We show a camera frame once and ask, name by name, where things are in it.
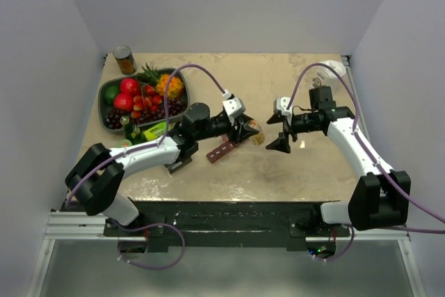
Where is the red apple lower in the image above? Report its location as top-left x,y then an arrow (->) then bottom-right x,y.
113,93 -> 134,113

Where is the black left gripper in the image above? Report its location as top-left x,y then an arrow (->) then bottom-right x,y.
195,113 -> 259,145

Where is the green small box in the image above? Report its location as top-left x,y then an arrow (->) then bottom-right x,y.
143,122 -> 170,141

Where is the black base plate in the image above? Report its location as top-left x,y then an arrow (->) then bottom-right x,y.
104,201 -> 350,252

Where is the clear pill bottle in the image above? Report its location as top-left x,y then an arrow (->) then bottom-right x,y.
247,120 -> 265,145

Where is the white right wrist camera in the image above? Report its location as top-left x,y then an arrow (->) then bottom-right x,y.
273,97 -> 293,118

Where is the dark red grape bunch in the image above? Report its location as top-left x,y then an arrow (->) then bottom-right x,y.
99,99 -> 188,131

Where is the tin can yellow label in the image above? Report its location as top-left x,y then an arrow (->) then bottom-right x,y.
113,45 -> 137,75

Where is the red apple upper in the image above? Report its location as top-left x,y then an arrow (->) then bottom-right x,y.
120,78 -> 141,96

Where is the orange spiky fruit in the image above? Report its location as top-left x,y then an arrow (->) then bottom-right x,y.
156,74 -> 184,99

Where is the black razor stand box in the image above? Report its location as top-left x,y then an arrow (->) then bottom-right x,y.
164,157 -> 192,174

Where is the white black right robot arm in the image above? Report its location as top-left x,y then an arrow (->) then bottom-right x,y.
267,86 -> 411,236

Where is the strawberry pile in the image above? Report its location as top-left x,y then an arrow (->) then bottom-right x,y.
131,84 -> 163,119

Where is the red weekly pill organizer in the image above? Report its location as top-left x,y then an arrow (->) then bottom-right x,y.
206,141 -> 234,163

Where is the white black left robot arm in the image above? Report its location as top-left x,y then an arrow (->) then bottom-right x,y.
65,98 -> 259,236

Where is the red apple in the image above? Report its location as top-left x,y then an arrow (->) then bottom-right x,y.
120,78 -> 141,96
113,93 -> 134,113

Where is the green lime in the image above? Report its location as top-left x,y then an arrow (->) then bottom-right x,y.
102,85 -> 120,106

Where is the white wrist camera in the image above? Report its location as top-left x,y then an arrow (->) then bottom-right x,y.
222,90 -> 245,118
273,97 -> 293,118

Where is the dark grey fruit tray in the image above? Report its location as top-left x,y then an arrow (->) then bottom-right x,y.
98,68 -> 190,133

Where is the green glass bottle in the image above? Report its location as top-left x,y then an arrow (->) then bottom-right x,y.
120,116 -> 145,145

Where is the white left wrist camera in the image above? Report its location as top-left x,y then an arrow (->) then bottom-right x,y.
222,90 -> 245,118

